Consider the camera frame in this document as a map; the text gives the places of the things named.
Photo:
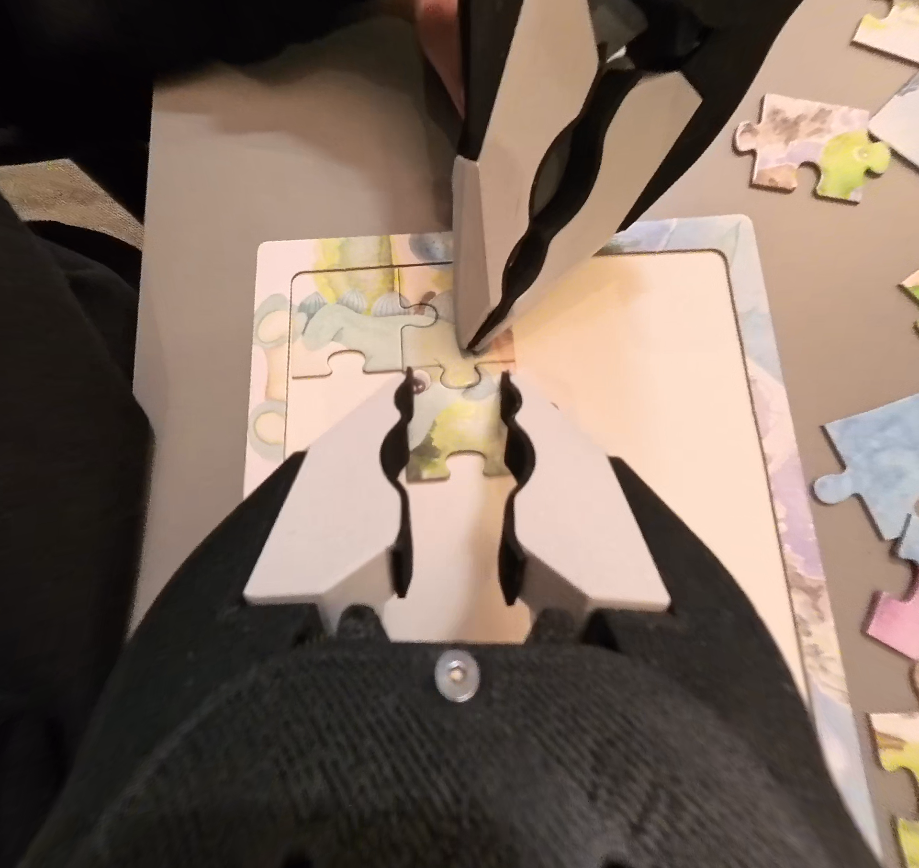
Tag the yellow green eyed jigsaw piece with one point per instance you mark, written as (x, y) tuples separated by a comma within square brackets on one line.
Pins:
[(459, 437)]

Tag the person's left forearm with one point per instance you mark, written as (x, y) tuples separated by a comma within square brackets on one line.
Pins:
[(179, 6)]

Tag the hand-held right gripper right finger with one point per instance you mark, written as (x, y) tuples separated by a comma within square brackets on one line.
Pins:
[(596, 530)]

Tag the puzzle tray with painted border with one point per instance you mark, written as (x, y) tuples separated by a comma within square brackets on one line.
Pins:
[(646, 394)]

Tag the pale blue yellow jigsaw piece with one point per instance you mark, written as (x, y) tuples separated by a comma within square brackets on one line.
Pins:
[(344, 329)]

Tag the person's left hand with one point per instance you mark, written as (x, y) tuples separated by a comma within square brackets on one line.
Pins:
[(438, 6)]

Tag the green dinosaur head jigsaw piece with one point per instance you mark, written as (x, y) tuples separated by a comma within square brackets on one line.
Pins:
[(797, 135)]

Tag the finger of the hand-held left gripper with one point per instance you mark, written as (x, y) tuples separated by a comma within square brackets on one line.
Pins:
[(632, 150), (524, 92)]

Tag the pile of jigsaw pieces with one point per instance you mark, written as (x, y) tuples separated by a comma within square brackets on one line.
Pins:
[(894, 35)]

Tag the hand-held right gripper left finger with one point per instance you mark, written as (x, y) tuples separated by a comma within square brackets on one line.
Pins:
[(323, 523)]

